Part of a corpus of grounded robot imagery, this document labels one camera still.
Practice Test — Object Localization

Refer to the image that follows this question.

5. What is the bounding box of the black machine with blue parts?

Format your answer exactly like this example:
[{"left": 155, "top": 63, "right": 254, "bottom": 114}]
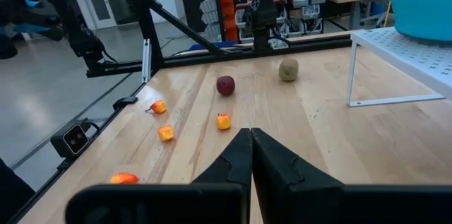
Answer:
[{"left": 0, "top": 0, "right": 65, "bottom": 59}]

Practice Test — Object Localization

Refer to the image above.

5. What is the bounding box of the small black table camera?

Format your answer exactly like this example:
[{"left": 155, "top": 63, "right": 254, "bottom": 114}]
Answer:
[{"left": 49, "top": 120, "right": 92, "bottom": 160}]

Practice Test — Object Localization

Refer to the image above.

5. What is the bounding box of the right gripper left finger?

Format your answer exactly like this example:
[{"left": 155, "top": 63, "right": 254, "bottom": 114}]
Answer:
[{"left": 192, "top": 127, "right": 254, "bottom": 187}]

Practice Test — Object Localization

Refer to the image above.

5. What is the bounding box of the white perforated metal shelf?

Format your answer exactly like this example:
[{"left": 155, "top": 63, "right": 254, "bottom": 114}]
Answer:
[{"left": 346, "top": 27, "right": 452, "bottom": 108}]

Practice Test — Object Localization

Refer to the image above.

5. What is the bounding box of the orange white parts bin rack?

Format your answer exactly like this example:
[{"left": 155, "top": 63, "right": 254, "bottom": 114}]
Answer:
[{"left": 197, "top": 0, "right": 336, "bottom": 43}]

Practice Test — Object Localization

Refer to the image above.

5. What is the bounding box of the blue bowl with grey rim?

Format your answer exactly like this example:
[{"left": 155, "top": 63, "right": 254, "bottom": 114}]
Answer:
[{"left": 360, "top": 0, "right": 452, "bottom": 47}]

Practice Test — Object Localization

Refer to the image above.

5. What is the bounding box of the dark red plum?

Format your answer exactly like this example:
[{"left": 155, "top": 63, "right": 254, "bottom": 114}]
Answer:
[{"left": 215, "top": 75, "right": 237, "bottom": 97}]

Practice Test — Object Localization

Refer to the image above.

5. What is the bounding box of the black table clamp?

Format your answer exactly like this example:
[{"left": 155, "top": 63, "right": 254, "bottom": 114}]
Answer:
[{"left": 112, "top": 95, "right": 139, "bottom": 111}]

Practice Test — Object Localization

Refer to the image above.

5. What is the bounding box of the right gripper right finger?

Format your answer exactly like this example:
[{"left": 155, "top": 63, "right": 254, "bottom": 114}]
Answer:
[{"left": 251, "top": 127, "right": 345, "bottom": 187}]

